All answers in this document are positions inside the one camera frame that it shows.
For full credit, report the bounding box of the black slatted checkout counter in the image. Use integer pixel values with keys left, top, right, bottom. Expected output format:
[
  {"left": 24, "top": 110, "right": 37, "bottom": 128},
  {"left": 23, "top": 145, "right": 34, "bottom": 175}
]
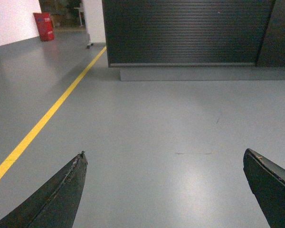
[{"left": 102, "top": 0, "right": 285, "bottom": 81}]

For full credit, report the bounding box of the red box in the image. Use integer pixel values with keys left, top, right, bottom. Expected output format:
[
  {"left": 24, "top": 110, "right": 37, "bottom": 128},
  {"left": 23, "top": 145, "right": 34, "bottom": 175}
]
[{"left": 33, "top": 12, "right": 55, "bottom": 42}]

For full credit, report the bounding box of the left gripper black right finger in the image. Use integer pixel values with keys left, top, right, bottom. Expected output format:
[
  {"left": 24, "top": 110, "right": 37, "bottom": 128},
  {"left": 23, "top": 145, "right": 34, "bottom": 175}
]
[{"left": 243, "top": 149, "right": 285, "bottom": 228}]

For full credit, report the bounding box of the white wheeled partition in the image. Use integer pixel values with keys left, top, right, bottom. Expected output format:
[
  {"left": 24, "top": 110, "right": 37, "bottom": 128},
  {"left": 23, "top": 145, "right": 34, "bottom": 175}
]
[{"left": 82, "top": 0, "right": 106, "bottom": 49}]

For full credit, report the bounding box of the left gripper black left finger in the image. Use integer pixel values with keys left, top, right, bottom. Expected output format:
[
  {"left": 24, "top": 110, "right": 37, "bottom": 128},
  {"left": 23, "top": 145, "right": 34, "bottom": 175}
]
[{"left": 0, "top": 151, "right": 88, "bottom": 228}]

